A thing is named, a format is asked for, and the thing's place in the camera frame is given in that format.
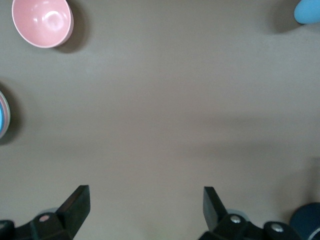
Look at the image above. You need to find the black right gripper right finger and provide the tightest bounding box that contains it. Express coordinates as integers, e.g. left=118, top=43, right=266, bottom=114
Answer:
left=198, top=185, right=302, bottom=240

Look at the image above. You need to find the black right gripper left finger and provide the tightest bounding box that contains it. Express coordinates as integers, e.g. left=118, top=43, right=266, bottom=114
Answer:
left=0, top=184, right=91, bottom=240

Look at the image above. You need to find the blue plate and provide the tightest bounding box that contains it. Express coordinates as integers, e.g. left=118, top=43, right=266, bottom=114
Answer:
left=0, top=102, right=6, bottom=133

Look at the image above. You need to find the dark pot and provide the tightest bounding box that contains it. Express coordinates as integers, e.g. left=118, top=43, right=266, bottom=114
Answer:
left=289, top=202, right=320, bottom=240

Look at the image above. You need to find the beige plate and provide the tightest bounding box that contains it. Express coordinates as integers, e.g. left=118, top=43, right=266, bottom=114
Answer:
left=0, top=89, right=12, bottom=141

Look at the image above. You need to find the brown table cover sheet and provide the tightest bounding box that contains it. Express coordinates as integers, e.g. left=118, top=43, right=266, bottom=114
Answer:
left=0, top=0, right=320, bottom=240

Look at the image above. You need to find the pink bowl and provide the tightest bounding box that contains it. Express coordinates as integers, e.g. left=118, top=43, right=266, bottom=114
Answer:
left=11, top=0, right=75, bottom=49

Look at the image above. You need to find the blue cup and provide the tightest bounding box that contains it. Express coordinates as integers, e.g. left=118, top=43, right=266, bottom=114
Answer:
left=293, top=0, right=320, bottom=25

